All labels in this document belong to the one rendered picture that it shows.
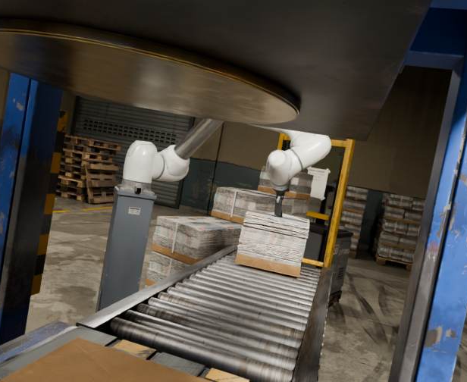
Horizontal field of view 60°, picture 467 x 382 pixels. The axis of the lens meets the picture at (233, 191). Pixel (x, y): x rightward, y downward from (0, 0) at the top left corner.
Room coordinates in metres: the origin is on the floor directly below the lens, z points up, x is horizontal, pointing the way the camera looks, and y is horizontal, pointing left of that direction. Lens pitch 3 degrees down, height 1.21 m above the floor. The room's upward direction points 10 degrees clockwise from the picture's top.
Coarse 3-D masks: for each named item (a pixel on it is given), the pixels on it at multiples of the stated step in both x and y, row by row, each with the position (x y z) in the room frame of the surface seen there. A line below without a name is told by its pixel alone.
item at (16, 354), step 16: (32, 336) 0.82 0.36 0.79; (48, 336) 0.83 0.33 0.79; (64, 336) 0.83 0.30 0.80; (80, 336) 0.85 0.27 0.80; (96, 336) 0.86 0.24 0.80; (112, 336) 0.87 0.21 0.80; (0, 352) 0.74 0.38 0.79; (16, 352) 0.75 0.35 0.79; (32, 352) 0.75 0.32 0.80; (48, 352) 0.76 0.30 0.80; (128, 352) 0.81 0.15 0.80; (144, 352) 0.82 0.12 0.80; (0, 368) 0.68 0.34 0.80; (16, 368) 0.69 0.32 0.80; (176, 368) 0.78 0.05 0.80; (192, 368) 0.80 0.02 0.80
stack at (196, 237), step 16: (160, 224) 2.56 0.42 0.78; (176, 224) 2.49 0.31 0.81; (192, 224) 2.49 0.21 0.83; (208, 224) 2.61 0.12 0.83; (224, 224) 2.74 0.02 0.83; (240, 224) 2.88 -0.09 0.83; (160, 240) 2.54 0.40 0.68; (176, 240) 2.47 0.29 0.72; (192, 240) 2.40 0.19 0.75; (208, 240) 2.45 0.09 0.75; (224, 240) 2.59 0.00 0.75; (160, 256) 2.53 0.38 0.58; (192, 256) 2.39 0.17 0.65; (160, 272) 2.52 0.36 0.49; (176, 272) 2.45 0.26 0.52
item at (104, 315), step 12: (216, 252) 1.93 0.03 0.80; (228, 252) 1.98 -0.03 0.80; (204, 264) 1.67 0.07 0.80; (180, 276) 1.43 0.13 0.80; (156, 288) 1.25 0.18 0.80; (132, 300) 1.11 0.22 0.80; (144, 300) 1.13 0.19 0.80; (96, 312) 0.98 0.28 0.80; (108, 312) 1.00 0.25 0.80; (120, 312) 1.01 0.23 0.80; (84, 324) 0.90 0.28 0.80; (96, 324) 0.92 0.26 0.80; (108, 324) 0.96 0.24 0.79
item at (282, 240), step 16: (256, 224) 1.75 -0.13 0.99; (272, 224) 1.73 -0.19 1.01; (288, 224) 1.72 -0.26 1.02; (304, 224) 1.76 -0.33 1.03; (240, 240) 1.76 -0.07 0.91; (256, 240) 1.75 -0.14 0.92; (272, 240) 1.74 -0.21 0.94; (288, 240) 1.73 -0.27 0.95; (304, 240) 1.72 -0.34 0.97; (256, 256) 1.75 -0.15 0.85; (272, 256) 1.74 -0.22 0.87; (288, 256) 1.73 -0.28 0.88
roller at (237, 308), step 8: (168, 288) 1.28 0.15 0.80; (176, 288) 1.29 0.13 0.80; (184, 296) 1.25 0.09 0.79; (192, 296) 1.25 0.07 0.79; (200, 296) 1.25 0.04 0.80; (208, 304) 1.23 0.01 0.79; (216, 304) 1.23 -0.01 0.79; (224, 304) 1.23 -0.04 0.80; (232, 304) 1.23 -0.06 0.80; (240, 312) 1.20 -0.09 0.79; (248, 312) 1.20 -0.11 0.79; (256, 312) 1.20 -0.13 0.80; (264, 312) 1.21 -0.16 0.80; (272, 320) 1.18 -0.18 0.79; (280, 320) 1.18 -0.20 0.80; (288, 320) 1.18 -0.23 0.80; (296, 328) 1.16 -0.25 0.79; (304, 328) 1.15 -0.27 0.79
